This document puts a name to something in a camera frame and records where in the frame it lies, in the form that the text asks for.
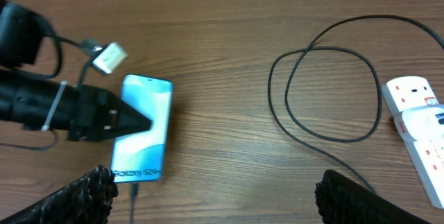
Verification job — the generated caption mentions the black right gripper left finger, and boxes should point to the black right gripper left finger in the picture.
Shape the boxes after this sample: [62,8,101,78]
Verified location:
[1,165,119,224]

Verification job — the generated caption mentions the white power strip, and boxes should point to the white power strip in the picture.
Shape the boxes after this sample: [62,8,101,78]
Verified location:
[382,76,443,209]

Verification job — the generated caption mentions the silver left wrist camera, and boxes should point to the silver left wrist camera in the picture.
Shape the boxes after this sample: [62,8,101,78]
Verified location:
[92,42,128,74]

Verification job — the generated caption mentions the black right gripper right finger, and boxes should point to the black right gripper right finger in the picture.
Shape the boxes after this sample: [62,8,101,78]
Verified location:
[315,169,428,224]

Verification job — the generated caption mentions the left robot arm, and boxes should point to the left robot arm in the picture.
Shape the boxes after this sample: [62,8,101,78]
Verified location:
[1,0,152,141]

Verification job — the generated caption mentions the white charger plug adapter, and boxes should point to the white charger plug adapter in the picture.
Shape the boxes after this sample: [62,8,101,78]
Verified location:
[393,104,443,143]

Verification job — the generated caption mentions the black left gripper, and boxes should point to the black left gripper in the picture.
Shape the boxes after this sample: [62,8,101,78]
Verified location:
[66,85,152,142]

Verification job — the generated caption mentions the blue Galaxy smartphone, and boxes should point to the blue Galaxy smartphone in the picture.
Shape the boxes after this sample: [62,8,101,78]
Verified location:
[109,73,174,184]

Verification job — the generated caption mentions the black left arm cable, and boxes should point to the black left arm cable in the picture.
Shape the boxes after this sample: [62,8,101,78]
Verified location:
[0,33,101,152]

